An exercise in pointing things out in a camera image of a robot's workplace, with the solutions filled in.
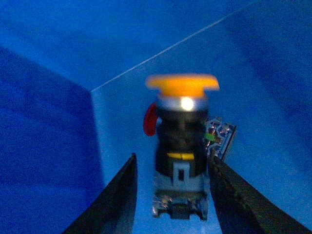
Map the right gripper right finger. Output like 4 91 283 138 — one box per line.
207 150 311 234

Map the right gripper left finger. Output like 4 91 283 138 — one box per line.
64 153 137 234

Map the orange-yellow push button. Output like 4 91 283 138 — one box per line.
143 74 219 221

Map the red mushroom push button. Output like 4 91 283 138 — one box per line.
143 102 237 161

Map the blue receiving bin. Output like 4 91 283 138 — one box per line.
0 0 312 234

